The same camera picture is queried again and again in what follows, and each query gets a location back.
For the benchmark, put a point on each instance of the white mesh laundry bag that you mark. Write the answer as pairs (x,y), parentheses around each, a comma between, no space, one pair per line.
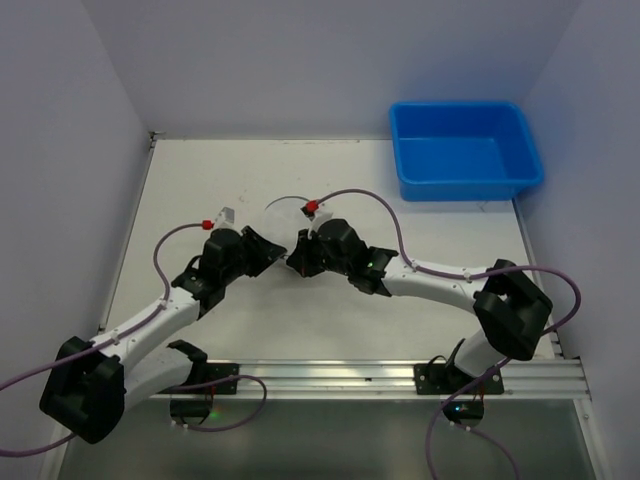
(283,219)

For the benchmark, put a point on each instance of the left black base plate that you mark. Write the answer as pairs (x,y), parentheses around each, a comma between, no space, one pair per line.
(216,372)

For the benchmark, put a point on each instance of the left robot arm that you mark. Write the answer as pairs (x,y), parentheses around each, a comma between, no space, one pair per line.
(93,382)

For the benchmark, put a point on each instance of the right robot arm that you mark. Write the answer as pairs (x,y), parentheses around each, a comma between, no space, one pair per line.
(512,311)

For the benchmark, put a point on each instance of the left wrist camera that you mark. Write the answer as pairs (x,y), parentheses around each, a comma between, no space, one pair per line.
(225,219)

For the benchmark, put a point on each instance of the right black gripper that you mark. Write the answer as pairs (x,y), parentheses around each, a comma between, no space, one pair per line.
(308,252)

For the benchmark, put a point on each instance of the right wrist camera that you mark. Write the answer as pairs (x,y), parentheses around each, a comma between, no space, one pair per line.
(317,214)

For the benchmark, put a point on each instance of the aluminium mounting rail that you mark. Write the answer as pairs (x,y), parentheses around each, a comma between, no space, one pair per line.
(396,380)

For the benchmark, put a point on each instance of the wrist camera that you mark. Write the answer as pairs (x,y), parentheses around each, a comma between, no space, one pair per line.
(225,219)
(317,214)

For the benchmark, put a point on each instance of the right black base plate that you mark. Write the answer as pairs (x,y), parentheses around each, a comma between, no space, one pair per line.
(439,376)

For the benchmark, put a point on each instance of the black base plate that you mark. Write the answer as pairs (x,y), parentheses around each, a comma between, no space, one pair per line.
(216,372)
(439,376)

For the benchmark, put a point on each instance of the blue plastic bin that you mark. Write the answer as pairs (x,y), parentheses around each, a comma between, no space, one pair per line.
(463,151)

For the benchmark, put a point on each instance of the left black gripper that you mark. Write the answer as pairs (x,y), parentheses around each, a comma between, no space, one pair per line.
(259,247)

